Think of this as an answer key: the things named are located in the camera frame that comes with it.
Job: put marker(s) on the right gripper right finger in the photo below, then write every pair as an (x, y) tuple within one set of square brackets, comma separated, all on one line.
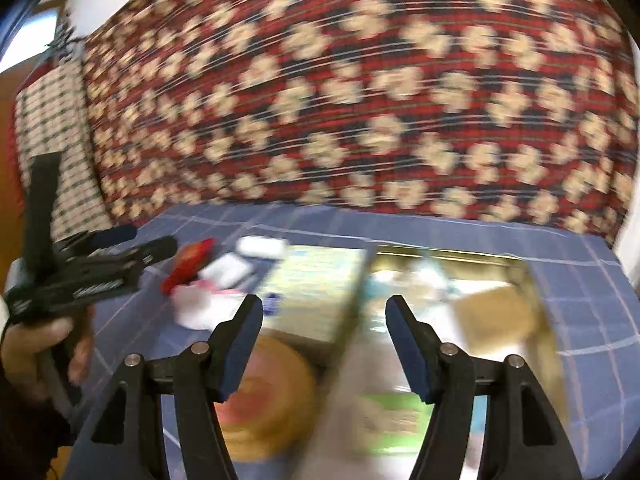
[(523, 437)]

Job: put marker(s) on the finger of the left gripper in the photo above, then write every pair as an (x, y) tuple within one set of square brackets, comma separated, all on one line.
[(136, 258), (88, 242)]

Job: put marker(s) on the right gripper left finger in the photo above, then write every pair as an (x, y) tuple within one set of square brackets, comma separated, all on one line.
[(123, 435)]

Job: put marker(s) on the red gold satin pouch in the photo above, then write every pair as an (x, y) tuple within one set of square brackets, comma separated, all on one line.
[(190, 260)]

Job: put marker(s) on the green tissue pack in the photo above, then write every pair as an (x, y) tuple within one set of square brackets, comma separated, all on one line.
[(389, 423)]

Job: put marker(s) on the cotton swab teal pouch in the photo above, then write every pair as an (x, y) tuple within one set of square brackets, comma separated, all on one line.
[(419, 278)]

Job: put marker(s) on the pink white knit sock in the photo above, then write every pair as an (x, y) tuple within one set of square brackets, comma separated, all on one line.
[(202, 306)]

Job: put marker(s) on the white gauze roll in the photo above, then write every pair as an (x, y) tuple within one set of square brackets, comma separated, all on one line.
[(261, 247)]

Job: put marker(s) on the person left hand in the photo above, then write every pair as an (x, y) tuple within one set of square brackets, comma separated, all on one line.
[(22, 344)]

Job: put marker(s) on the cream green checked cloth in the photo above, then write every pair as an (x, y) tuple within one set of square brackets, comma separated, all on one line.
[(50, 115)]

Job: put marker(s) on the gold metal tin tray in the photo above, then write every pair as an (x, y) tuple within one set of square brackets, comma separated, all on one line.
[(492, 311)]

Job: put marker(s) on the blue checked tablecloth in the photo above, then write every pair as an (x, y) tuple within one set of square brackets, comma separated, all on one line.
[(593, 308)]

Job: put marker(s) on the round orange tin lid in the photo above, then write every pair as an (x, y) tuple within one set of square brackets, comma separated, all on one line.
[(274, 408)]

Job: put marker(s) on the yellow blue tissue box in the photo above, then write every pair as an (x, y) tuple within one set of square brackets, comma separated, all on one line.
[(307, 294)]

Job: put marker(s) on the red plaid bear blanket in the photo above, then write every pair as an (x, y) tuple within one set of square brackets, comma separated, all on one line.
[(491, 110)]

